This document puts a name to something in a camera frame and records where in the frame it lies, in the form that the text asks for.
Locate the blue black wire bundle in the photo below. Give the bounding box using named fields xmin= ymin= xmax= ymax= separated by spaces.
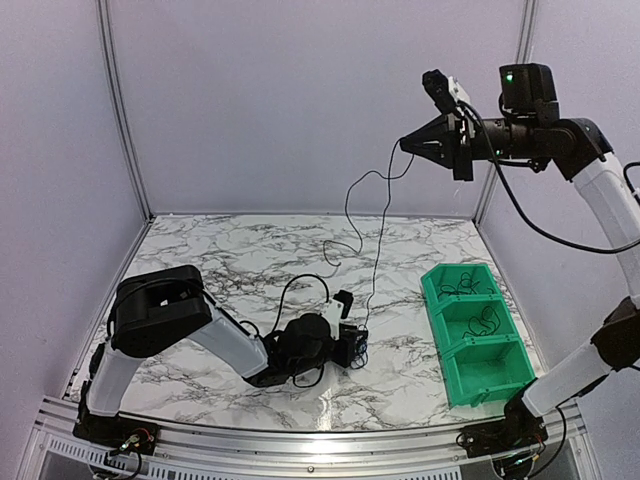
xmin=349 ymin=327 xmax=371 ymax=371

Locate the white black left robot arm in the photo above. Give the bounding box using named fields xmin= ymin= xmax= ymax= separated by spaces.
xmin=77 ymin=265 xmax=368 ymax=445

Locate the aluminium front rail frame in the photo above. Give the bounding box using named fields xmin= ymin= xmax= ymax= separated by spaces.
xmin=17 ymin=398 xmax=600 ymax=479

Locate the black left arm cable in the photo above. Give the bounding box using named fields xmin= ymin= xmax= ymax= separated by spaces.
xmin=272 ymin=273 xmax=331 ymax=389

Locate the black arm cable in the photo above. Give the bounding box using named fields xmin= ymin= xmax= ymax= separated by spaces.
xmin=272 ymin=273 xmax=331 ymax=389
xmin=459 ymin=102 xmax=640 ymax=254

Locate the aluminium back-left corner post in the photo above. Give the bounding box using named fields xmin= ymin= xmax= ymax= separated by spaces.
xmin=95 ymin=0 xmax=155 ymax=223

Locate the green three-compartment plastic bin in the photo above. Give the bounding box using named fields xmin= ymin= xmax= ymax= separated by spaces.
xmin=420 ymin=263 xmax=535 ymax=408

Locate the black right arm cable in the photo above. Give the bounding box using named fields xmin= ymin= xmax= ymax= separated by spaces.
xmin=459 ymin=102 xmax=640 ymax=254

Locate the aluminium back-right corner post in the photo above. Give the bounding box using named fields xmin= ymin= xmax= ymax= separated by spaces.
xmin=472 ymin=0 xmax=539 ymax=225

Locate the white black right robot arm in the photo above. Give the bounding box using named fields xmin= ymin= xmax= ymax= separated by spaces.
xmin=400 ymin=63 xmax=639 ymax=448

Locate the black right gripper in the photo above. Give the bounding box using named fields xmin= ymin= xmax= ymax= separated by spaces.
xmin=402 ymin=110 xmax=541 ymax=180

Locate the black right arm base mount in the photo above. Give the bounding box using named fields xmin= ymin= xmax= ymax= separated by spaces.
xmin=456 ymin=390 xmax=548 ymax=458

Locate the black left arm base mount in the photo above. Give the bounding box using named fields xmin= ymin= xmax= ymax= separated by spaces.
xmin=72 ymin=410 xmax=159 ymax=455

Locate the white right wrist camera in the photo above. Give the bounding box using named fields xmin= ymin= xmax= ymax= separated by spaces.
xmin=422 ymin=69 xmax=470 ymax=118

